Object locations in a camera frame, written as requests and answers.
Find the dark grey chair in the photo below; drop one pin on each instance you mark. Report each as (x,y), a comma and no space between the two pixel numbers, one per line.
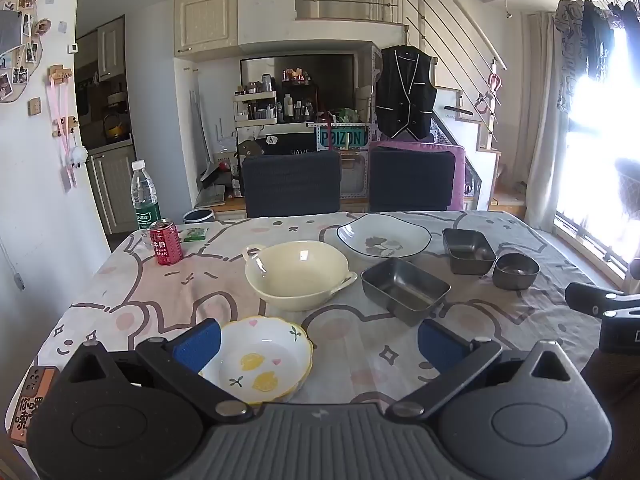
(410,180)
(290,185)

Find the black cosmetics rack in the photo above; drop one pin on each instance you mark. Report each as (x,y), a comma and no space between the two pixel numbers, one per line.
(297,102)

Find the bear print tablecloth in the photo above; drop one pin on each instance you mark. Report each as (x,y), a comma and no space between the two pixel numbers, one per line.
(175,290)

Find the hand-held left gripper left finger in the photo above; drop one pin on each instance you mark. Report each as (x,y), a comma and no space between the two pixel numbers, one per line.
(197,345)

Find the wall photo board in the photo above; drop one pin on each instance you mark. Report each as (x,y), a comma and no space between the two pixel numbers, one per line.
(20,55)

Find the yellow rimmed lemon print bowl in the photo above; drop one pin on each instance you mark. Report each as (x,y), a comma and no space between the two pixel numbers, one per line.
(270,360)

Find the hanging clothes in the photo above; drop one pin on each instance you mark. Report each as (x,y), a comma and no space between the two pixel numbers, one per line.
(590,35)

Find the clear plastic water bottle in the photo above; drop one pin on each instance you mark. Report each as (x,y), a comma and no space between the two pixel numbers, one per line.
(145,195)

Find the wooden wall switch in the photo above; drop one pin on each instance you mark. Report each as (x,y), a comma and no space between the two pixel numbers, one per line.
(34,106)

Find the stair railing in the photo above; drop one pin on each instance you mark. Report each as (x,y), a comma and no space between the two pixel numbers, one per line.
(450,25)

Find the phone in printed case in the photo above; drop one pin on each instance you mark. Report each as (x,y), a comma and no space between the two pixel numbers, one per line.
(30,405)

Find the large steel rectangular tray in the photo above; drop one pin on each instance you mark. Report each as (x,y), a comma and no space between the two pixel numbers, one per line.
(400,285)

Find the teal printed box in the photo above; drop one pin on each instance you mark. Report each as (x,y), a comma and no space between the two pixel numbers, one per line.
(342,138)

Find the small steel rectangular tray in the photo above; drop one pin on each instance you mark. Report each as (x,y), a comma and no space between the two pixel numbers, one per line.
(467,250)

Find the white plush toy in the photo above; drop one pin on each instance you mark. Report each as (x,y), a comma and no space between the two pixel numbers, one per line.
(78,155)

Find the staircase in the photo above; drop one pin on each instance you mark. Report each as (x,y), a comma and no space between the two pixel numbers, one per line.
(480,125)

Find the grey trash can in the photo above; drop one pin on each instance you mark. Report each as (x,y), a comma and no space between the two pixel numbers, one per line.
(199,216)

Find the black vest with white trim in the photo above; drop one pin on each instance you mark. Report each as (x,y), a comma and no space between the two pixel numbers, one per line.
(405,90)

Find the red drink can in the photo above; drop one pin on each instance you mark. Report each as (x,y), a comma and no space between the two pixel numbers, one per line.
(166,245)

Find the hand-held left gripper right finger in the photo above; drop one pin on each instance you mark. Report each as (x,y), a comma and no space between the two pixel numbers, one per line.
(440,345)

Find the wooden wall hook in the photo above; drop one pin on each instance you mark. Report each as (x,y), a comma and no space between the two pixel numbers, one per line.
(66,126)
(60,74)

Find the white plate with flower print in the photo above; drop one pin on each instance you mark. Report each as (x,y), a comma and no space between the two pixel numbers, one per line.
(380,232)

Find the round steel bowl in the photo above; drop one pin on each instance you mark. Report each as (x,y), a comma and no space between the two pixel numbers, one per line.
(515,270)

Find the grey kitchen base cabinet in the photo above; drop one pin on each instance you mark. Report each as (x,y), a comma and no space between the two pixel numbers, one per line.
(112,190)

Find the yellow kettle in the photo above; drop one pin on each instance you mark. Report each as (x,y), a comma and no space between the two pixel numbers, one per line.
(115,130)

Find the white curtain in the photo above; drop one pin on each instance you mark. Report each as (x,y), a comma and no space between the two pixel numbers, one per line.
(542,135)

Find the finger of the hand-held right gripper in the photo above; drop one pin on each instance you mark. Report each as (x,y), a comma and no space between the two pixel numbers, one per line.
(622,314)
(590,297)

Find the green snack packet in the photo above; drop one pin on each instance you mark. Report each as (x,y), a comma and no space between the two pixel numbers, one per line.
(192,234)

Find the cream upper cabinet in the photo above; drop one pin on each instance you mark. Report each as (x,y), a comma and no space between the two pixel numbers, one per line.
(205,17)

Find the white storage cart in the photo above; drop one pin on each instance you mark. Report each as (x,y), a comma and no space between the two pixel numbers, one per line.
(255,110)

